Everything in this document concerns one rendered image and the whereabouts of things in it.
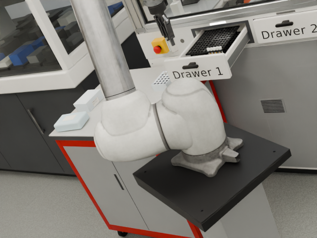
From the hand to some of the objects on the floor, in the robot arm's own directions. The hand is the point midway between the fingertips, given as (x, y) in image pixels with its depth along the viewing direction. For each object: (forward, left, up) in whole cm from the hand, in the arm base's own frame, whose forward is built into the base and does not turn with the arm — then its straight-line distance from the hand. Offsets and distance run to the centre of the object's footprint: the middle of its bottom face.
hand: (171, 44), depth 200 cm
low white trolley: (-18, +16, -95) cm, 98 cm away
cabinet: (+69, -9, -92) cm, 115 cm away
